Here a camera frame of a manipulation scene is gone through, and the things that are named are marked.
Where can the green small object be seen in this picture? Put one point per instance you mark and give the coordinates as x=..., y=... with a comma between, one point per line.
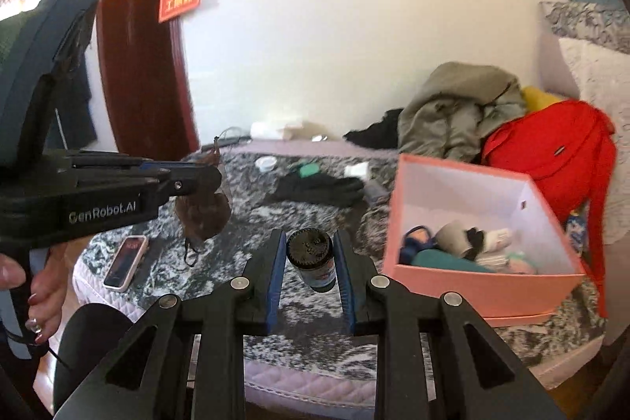
x=308, y=169

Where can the dark glass jar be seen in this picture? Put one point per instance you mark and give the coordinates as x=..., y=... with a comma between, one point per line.
x=310, y=252

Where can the pink cardboard box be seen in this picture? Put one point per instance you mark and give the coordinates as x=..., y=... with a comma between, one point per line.
x=480, y=214

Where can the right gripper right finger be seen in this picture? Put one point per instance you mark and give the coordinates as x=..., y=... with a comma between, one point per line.
x=437, y=358

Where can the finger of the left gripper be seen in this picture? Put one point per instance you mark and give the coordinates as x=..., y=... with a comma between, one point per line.
x=183, y=178

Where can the red backpack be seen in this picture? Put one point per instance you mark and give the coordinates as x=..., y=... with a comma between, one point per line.
x=568, y=151

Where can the black white patterned blanket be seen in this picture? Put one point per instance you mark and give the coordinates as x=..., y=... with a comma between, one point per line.
x=310, y=334

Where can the olive green jacket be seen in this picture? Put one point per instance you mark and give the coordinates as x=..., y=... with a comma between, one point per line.
x=458, y=107

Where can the dark red door frame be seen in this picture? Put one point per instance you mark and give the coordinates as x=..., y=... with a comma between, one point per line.
x=144, y=80

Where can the white lace cushion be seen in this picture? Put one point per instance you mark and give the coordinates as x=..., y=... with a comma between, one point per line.
x=602, y=77

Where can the black fur garment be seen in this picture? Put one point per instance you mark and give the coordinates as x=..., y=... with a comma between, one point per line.
x=379, y=135

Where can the yellow cloth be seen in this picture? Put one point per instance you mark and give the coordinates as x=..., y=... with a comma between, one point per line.
x=537, y=99

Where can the small white cap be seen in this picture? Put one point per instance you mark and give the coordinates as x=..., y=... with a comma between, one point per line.
x=266, y=164

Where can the smartphone with pink case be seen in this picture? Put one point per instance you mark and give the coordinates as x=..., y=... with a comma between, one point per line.
x=125, y=262

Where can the battery blister pack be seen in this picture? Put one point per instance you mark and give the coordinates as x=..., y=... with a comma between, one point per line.
x=576, y=231

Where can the pink green striped sock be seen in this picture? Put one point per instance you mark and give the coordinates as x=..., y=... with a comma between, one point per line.
x=517, y=263

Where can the person's left hand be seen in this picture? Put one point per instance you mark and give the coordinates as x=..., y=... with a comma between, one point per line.
x=48, y=292

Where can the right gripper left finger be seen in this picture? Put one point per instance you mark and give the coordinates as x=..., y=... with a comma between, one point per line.
x=184, y=359

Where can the teal pouch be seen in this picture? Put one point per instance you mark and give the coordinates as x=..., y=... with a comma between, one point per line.
x=447, y=262

